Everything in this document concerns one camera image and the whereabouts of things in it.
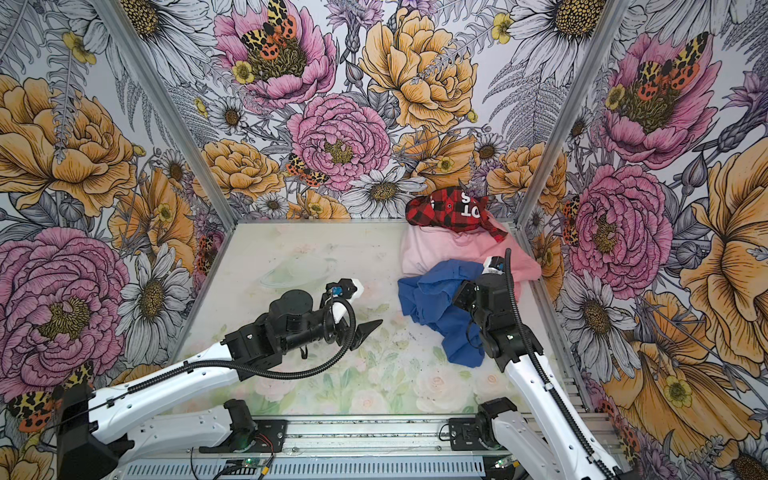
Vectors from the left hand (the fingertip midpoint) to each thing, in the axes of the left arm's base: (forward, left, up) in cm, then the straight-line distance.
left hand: (366, 311), depth 70 cm
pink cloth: (+34, -17, -16) cm, 41 cm away
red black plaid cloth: (+39, -27, -5) cm, 48 cm away
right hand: (+8, -24, -3) cm, 25 cm away
